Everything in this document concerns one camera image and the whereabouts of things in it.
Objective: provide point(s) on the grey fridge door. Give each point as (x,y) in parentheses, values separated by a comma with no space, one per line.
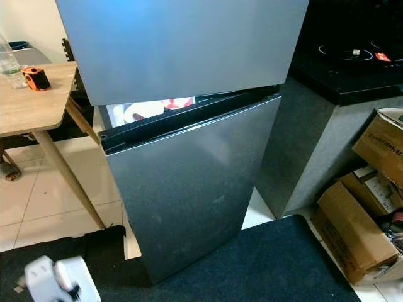
(189,189)
(182,47)

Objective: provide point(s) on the light wooden dining table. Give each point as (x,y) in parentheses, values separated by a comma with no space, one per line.
(31,110)

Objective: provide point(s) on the orange black device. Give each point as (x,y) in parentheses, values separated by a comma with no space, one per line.
(36,78)

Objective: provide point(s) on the grey chair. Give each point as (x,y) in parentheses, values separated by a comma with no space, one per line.
(44,56)

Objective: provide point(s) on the dark blue bowl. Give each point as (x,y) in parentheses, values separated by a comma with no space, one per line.
(22,45)

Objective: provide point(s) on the red white package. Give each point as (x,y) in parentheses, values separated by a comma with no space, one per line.
(176,104)

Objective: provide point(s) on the dark carpet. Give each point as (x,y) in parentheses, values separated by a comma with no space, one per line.
(258,264)

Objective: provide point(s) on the black kitchen countertop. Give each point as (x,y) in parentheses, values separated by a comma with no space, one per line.
(340,78)

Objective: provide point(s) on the large cardboard box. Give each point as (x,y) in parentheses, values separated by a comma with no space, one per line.
(349,236)

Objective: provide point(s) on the printed cardboard box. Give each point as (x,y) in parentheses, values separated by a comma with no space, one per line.
(374,189)

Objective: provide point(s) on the medium cardboard box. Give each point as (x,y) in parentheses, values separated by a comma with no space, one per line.
(381,145)

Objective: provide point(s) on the light grey left wrist camera mount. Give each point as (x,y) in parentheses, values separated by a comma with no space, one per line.
(50,280)

